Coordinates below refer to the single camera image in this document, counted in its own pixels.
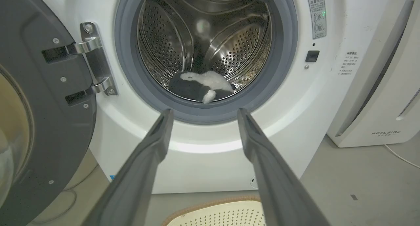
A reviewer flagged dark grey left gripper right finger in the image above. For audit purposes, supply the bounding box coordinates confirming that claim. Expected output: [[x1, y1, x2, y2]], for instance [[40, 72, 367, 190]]
[[237, 108, 331, 226]]

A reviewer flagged grey rubber door gasket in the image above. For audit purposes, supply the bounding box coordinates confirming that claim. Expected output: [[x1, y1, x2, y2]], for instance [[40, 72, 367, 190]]
[[114, 0, 298, 125]]

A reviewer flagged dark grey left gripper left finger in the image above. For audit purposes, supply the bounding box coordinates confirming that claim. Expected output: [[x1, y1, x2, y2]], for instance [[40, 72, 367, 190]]
[[81, 108, 174, 226]]

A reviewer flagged white power cable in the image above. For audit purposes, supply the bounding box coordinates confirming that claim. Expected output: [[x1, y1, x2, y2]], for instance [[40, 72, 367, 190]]
[[383, 144, 420, 169]]

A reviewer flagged white front-load washing machine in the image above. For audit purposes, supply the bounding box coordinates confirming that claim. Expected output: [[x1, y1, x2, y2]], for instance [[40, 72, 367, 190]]
[[32, 0, 394, 194]]

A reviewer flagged dark grey washing machine door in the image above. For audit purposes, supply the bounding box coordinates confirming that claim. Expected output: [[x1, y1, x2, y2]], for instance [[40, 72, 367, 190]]
[[0, 0, 97, 226]]

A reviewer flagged white air purifier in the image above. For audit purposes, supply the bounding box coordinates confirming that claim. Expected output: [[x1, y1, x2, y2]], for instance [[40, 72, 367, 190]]
[[327, 0, 420, 148]]

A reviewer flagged stainless steel perforated drum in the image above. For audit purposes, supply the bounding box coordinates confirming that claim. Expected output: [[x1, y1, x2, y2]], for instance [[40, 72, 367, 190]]
[[137, 0, 272, 102]]

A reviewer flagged cream perforated laundry basket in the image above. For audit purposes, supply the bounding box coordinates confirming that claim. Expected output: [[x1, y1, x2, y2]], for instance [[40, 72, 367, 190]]
[[161, 196, 266, 226]]

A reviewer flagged chrome door hinge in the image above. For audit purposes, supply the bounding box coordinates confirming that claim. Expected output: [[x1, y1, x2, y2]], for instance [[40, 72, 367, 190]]
[[65, 22, 118, 96]]

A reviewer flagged warning sticker label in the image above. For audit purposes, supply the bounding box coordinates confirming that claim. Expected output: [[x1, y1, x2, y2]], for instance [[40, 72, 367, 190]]
[[306, 0, 327, 40]]

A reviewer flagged black and white plush toy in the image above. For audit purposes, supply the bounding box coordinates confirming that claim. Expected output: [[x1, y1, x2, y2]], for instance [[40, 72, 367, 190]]
[[168, 71, 237, 104]]

